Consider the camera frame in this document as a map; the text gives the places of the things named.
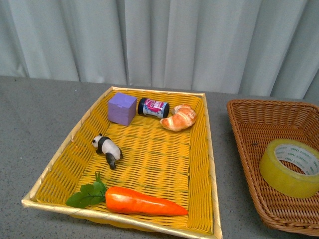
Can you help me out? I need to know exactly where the yellow packing tape roll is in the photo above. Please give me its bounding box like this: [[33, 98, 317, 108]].
[[259, 139, 319, 199]]

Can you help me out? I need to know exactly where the yellow woven basket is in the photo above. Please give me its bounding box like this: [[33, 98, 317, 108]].
[[22, 87, 222, 239]]

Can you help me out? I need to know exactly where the brown wicker basket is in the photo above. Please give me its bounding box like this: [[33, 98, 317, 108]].
[[227, 99, 319, 238]]

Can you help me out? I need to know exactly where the small dark labelled jar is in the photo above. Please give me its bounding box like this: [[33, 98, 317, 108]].
[[138, 98, 170, 119]]

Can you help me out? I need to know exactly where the toy croissant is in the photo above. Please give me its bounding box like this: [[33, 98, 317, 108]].
[[160, 104, 197, 131]]

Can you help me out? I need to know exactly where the purple foam cube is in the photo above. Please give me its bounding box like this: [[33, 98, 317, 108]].
[[108, 92, 137, 126]]

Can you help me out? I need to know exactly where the toy panda figurine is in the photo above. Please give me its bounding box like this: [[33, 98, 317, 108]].
[[92, 133, 124, 170]]

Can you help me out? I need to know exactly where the toy orange carrot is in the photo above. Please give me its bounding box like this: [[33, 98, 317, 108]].
[[66, 172, 188, 216]]

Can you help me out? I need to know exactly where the grey curtain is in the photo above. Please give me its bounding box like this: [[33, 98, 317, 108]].
[[0, 0, 319, 101]]

